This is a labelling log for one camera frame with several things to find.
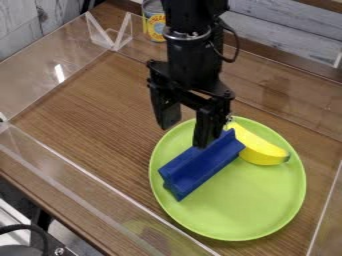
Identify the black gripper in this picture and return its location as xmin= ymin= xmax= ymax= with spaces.
xmin=147 ymin=25 xmax=235 ymax=149

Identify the blue plastic block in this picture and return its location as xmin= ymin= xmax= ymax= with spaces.
xmin=158 ymin=129 xmax=246 ymax=201

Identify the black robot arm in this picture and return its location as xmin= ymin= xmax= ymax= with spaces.
xmin=147 ymin=0 xmax=234 ymax=148

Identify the green round plate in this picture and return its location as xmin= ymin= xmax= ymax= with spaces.
xmin=148 ymin=117 xmax=306 ymax=241

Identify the yellow half-round block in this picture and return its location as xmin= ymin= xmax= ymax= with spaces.
xmin=224 ymin=122 xmax=291 ymax=166

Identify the yellow labelled tin can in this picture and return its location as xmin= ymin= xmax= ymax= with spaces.
xmin=142 ymin=0 xmax=166 ymax=42

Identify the black metal stand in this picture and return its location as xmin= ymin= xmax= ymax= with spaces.
xmin=29 ymin=208 xmax=78 ymax=256

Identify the black cable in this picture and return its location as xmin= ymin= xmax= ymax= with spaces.
xmin=0 ymin=225 xmax=49 ymax=256

